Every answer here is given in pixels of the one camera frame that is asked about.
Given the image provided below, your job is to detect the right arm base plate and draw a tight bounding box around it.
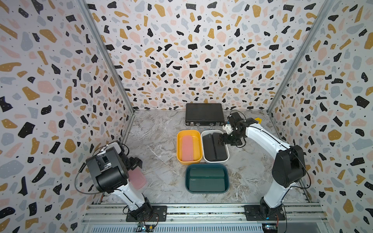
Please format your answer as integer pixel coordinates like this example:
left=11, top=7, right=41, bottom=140
left=244, top=204, right=286, bottom=221

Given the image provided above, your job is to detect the white storage box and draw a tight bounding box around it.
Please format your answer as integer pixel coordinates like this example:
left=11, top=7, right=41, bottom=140
left=201, top=130, right=230, bottom=163

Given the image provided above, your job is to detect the dark grey pencil case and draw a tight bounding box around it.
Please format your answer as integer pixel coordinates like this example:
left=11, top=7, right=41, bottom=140
left=212, top=133, right=228, bottom=161
left=202, top=134, right=216, bottom=162

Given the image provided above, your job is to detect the black briefcase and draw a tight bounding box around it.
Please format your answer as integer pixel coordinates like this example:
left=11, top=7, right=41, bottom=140
left=185, top=103, right=225, bottom=126

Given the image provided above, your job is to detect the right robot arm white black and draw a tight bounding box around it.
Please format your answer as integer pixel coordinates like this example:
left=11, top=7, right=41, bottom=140
left=220, top=112, right=308, bottom=219

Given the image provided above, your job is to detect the yellow plastic triangle piece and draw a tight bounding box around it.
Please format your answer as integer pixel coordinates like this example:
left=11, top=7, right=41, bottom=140
left=255, top=117, right=262, bottom=124

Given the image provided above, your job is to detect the pink pencil case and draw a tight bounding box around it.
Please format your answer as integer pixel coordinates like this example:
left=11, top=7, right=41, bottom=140
left=128, top=167, right=147, bottom=190
left=181, top=135, right=194, bottom=162

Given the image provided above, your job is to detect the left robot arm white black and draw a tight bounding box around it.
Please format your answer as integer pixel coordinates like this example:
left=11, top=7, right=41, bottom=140
left=77, top=140, right=153, bottom=221

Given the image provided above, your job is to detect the aluminium rail front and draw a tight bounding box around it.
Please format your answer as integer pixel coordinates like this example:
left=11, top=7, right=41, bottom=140
left=79, top=203, right=333, bottom=233

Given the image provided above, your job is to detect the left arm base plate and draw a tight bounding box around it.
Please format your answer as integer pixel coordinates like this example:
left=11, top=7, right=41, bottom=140
left=126, top=205, right=168, bottom=222

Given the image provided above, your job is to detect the yellow storage box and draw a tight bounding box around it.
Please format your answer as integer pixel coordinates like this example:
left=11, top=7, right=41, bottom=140
left=176, top=130, right=203, bottom=165

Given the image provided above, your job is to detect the teal storage box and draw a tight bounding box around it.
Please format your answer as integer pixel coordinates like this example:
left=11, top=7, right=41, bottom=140
left=185, top=163, right=230, bottom=194

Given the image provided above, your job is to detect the green pencil case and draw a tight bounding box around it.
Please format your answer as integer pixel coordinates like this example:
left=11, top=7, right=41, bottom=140
left=188, top=178, right=226, bottom=193
left=189, top=167, right=225, bottom=179

